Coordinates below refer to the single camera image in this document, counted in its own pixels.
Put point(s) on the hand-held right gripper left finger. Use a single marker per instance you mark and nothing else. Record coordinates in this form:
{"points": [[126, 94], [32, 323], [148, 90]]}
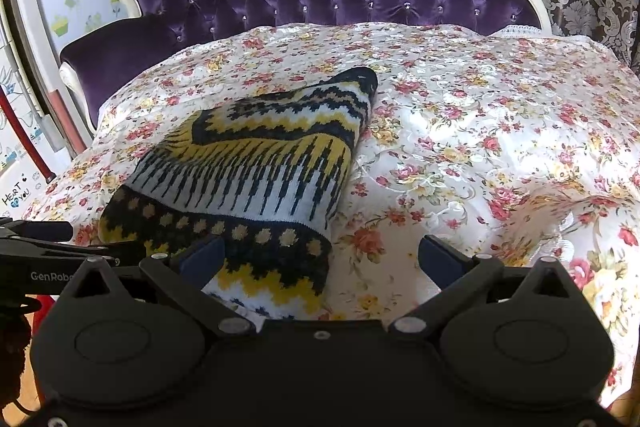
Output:
{"points": [[205, 263]]}

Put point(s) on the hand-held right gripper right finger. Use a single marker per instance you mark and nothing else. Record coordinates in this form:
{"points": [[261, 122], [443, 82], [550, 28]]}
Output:
{"points": [[441, 258]]}

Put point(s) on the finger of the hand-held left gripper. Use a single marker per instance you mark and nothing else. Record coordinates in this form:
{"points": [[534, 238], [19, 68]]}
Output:
{"points": [[45, 231], [60, 252]]}

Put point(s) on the yellow black white knit sweater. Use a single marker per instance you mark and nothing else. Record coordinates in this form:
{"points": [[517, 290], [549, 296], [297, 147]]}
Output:
{"points": [[250, 167]]}

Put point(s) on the floral bedspread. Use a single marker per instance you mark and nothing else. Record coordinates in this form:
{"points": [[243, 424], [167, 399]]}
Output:
{"points": [[475, 132]]}

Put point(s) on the white lace pillow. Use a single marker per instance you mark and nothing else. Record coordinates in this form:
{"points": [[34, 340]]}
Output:
{"points": [[517, 31]]}

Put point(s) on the purple tufted headboard white frame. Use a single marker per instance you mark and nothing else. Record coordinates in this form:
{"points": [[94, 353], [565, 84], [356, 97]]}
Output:
{"points": [[350, 2]]}

